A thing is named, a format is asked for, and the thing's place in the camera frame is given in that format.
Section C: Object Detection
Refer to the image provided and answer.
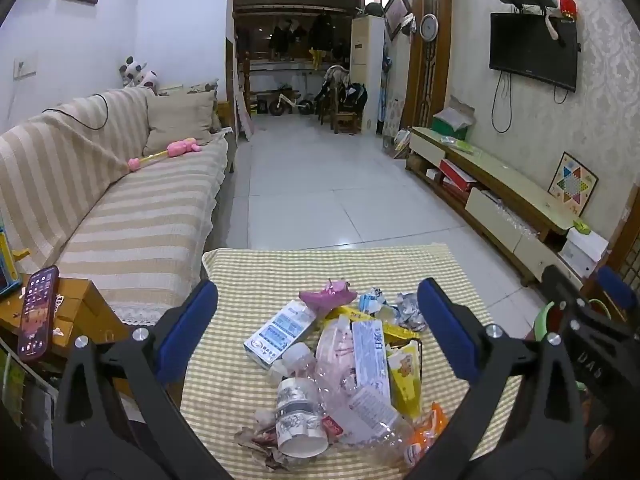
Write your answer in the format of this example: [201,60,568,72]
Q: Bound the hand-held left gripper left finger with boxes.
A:
[52,279,236,480]

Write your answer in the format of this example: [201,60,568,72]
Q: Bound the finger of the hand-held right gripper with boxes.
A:
[541,264,588,311]
[596,265,640,313]

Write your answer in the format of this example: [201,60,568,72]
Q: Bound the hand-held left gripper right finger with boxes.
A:
[400,276,586,480]

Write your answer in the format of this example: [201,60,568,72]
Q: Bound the red bin with green rim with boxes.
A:
[534,299,608,346]

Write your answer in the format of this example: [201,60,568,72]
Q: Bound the silver wrapper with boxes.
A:
[395,292,428,332]

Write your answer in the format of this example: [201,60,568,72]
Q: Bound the yellow printed box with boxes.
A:
[325,305,421,346]

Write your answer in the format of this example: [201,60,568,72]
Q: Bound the blue white wrapper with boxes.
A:
[357,287,396,318]

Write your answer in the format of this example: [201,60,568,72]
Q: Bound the long white blue packet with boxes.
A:
[350,320,393,401]

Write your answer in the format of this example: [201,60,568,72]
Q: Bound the blue white milk carton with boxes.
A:
[243,300,318,371]

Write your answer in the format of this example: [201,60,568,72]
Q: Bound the orange wrapper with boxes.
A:
[405,402,448,466]

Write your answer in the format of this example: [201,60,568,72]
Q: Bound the clear plastic bottle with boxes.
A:
[305,360,416,466]

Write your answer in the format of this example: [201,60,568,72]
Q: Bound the pink clear plastic bag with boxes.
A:
[315,317,361,386]

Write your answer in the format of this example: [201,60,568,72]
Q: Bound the brown paper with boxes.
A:
[235,407,281,471]

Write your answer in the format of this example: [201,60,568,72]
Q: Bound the magenta paper box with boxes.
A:
[299,280,357,318]

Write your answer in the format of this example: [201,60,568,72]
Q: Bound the patterned paper cup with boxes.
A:
[275,377,331,458]

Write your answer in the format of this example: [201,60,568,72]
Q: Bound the white box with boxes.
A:
[559,227,610,278]

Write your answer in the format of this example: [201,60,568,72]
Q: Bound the yellow checkered tablecloth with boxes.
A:
[177,242,526,480]

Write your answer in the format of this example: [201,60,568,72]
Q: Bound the star checkers board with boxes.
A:
[547,151,599,216]

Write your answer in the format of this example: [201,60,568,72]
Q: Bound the wooden side table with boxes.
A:
[0,277,133,361]

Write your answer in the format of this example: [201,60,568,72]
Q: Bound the cream wooden television cabinet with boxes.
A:
[406,126,588,286]

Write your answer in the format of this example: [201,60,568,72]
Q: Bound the beige striped sofa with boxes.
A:
[0,85,236,326]

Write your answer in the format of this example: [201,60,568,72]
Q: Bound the red flat box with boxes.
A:
[440,159,478,192]

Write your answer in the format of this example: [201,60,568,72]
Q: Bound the smartphone in dark case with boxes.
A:
[17,266,61,363]

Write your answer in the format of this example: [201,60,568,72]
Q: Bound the green book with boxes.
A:
[440,135,476,153]

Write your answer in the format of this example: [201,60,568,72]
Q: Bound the pink toy wand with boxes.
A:
[127,137,201,171]

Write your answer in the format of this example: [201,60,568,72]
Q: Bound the open cardboard box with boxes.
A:
[432,96,476,142]

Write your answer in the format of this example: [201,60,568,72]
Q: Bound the colourful toy board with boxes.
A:
[0,215,23,296]

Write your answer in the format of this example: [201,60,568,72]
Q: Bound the beige pillow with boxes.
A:
[144,91,217,156]

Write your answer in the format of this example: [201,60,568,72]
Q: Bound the black television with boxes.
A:
[489,12,580,92]

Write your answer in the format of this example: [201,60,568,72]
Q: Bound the wooden chair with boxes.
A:
[320,65,368,135]

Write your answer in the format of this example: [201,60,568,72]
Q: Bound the white balance bike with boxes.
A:
[269,87,315,117]

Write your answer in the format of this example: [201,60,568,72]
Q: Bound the panda plush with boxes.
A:
[119,56,148,88]

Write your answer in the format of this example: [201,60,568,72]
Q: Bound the white standing air conditioner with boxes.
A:
[350,16,386,133]

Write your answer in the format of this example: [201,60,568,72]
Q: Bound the leaning framed picture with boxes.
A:
[380,0,415,41]

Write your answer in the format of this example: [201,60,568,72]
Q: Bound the hanging dark clothes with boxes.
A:
[270,12,346,61]

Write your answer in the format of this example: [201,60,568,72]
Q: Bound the long television cable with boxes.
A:
[491,70,513,134]

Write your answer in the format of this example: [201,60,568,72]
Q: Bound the black cable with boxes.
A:
[42,92,110,131]

